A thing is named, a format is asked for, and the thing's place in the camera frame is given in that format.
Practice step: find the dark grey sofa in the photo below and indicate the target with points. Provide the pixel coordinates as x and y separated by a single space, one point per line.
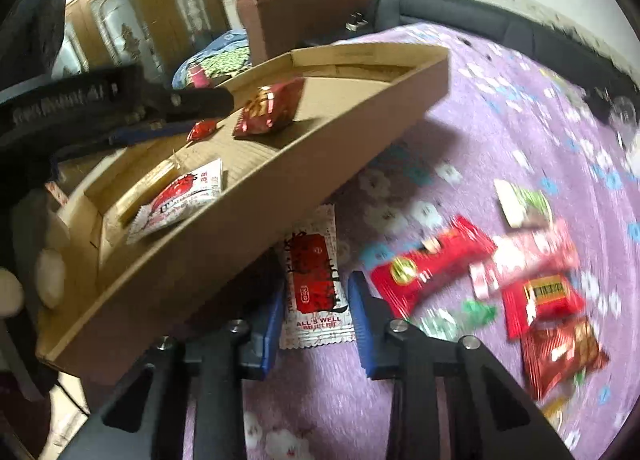
475 19

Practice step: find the white packet with red label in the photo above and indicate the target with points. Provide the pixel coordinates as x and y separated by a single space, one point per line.
312 285

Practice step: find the small red candy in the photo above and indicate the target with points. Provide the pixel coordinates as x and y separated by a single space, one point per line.
202 129

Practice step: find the dark red nut print packet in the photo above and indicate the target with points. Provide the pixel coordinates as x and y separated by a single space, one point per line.
560 355

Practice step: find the green and white snack packet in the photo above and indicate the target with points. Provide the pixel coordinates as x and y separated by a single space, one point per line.
525 205

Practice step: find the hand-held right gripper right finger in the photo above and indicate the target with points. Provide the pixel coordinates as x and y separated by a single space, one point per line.
362 325

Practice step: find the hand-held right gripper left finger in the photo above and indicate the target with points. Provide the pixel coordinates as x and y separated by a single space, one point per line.
267 335

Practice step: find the brown armchair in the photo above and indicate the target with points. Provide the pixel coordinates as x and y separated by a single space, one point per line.
300 19

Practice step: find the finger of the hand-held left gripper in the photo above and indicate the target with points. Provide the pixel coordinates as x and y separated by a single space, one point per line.
145 133
200 100

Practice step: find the long red snack packet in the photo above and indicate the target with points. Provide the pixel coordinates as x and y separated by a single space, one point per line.
430 265

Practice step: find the purple floral blanket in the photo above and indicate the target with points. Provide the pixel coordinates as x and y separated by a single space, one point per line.
500 129

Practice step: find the tan biscuit packet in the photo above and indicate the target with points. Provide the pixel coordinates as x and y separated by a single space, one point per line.
150 185

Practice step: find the black object on blanket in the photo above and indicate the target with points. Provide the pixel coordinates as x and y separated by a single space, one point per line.
617 109

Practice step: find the white strawberry print snack packet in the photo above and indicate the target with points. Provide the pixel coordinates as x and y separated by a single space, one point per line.
182 197

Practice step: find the pink snack packet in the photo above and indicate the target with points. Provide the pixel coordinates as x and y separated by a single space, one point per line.
530 255

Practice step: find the dark red snack packet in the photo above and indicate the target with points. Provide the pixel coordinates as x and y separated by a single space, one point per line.
267 107

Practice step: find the red packet with gold label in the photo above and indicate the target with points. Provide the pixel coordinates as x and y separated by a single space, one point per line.
542 301

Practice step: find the small black item on sofa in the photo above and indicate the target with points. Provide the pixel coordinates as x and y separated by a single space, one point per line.
355 22

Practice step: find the wooden cabinet with glass doors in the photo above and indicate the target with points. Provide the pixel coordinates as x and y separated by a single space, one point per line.
145 4

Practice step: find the small pink red object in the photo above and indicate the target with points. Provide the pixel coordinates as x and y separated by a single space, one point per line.
200 75

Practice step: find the green candy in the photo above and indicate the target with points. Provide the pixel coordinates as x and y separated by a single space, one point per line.
477 312

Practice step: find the shallow cardboard box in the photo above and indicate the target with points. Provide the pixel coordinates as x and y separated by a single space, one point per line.
310 174

